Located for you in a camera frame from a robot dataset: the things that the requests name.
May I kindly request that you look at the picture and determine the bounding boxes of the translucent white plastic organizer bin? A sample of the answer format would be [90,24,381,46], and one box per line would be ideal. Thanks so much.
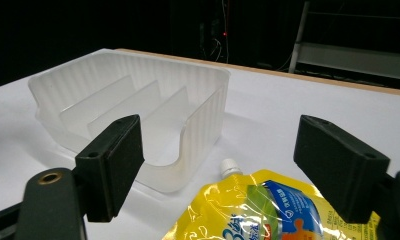
[27,49,232,194]

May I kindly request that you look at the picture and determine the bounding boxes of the grey metal stand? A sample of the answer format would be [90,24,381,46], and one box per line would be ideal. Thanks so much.
[287,0,400,83]

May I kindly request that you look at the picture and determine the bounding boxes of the hanging cables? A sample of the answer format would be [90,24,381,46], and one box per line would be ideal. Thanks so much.
[201,0,232,64]

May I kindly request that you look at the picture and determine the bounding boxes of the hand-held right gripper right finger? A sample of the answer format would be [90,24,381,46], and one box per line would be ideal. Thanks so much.
[293,114,391,225]

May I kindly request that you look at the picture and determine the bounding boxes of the yellow spouted refill pouch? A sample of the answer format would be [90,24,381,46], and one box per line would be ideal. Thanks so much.
[161,158,382,240]

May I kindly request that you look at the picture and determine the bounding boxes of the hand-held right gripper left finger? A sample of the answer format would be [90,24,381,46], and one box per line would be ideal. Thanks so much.
[74,114,146,223]

